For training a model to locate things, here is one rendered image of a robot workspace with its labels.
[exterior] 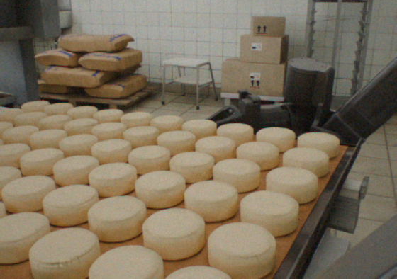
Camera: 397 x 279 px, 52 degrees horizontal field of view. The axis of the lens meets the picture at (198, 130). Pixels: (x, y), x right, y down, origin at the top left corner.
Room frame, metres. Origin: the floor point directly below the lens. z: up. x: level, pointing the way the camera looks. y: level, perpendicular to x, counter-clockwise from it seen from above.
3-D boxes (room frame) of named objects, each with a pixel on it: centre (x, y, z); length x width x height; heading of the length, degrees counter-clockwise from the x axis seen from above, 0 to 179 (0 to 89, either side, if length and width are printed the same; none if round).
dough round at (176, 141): (0.51, 0.03, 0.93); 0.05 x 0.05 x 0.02
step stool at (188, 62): (4.20, 0.08, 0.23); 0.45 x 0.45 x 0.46; 61
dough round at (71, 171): (0.42, 0.14, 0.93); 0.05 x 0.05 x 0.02
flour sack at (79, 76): (4.11, 1.20, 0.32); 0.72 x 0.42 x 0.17; 73
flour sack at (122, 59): (4.20, 0.86, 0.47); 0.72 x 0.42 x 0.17; 164
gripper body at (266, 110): (0.63, -0.10, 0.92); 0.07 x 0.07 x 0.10; 16
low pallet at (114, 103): (4.31, 1.12, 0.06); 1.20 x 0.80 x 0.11; 71
